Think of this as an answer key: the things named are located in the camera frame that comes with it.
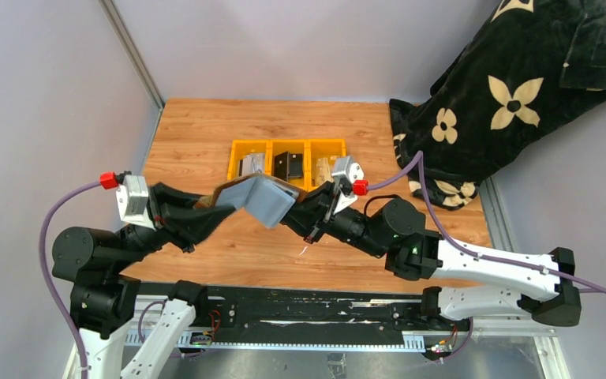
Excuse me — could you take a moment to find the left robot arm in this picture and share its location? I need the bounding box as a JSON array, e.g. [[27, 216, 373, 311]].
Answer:
[[47, 175, 234, 378]]

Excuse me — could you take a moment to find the yellow compartment tray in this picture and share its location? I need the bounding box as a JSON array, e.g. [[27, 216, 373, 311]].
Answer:
[[227, 139, 347, 191]]

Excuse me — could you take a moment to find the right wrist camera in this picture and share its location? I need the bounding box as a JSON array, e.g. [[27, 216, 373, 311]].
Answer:
[[331, 156, 368, 215]]

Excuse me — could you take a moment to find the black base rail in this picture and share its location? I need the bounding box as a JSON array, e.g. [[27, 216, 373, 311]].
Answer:
[[135, 282, 471, 352]]

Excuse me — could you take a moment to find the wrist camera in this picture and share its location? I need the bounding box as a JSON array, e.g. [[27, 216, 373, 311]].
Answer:
[[331, 156, 368, 215], [116, 174, 155, 230]]

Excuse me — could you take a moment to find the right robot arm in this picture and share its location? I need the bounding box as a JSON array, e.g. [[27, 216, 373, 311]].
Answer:
[[281, 183, 582, 327]]

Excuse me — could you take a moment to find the gold credit card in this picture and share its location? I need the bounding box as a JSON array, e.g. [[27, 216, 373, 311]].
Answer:
[[312, 156, 339, 186]]

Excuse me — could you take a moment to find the silver card in tray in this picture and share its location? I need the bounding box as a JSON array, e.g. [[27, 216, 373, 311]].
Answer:
[[238, 152, 266, 177]]

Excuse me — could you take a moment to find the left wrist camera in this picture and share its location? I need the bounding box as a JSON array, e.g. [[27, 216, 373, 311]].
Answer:
[[116, 174, 155, 230]]

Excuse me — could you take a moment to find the black card in tray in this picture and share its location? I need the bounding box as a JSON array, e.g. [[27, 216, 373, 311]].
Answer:
[[272, 151, 305, 182]]

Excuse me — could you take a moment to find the black floral blanket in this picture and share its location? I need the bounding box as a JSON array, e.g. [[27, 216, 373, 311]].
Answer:
[[388, 1, 606, 210]]

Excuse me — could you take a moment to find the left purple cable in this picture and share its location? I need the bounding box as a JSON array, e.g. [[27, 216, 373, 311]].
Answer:
[[38, 171, 121, 379]]

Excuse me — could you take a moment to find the brown leather card holder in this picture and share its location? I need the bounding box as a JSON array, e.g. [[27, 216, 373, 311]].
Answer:
[[193, 173, 306, 228]]

